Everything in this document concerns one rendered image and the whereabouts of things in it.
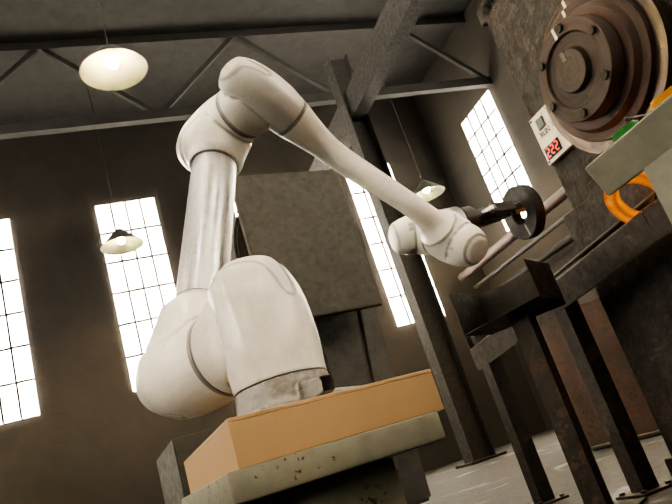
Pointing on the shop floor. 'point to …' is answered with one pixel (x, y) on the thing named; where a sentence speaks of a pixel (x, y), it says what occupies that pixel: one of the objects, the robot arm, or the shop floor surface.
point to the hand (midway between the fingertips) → (520, 207)
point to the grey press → (324, 278)
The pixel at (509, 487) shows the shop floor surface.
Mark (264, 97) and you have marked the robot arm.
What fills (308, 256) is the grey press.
